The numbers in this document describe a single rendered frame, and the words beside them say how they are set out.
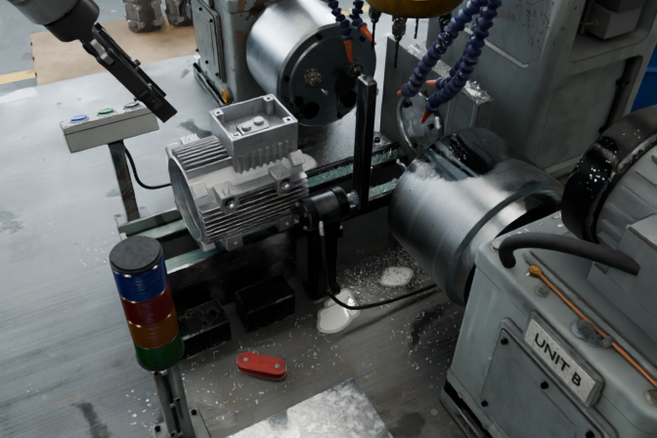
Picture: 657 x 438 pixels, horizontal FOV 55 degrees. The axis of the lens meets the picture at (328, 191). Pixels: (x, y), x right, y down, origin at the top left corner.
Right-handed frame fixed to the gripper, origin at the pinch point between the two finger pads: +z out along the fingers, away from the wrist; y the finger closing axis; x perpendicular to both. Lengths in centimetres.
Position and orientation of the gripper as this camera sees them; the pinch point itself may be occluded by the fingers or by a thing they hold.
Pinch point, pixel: (153, 96)
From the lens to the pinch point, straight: 107.9
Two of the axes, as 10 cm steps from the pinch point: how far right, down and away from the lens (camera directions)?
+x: -7.7, 6.4, 0.0
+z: 4.2, 5.1, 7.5
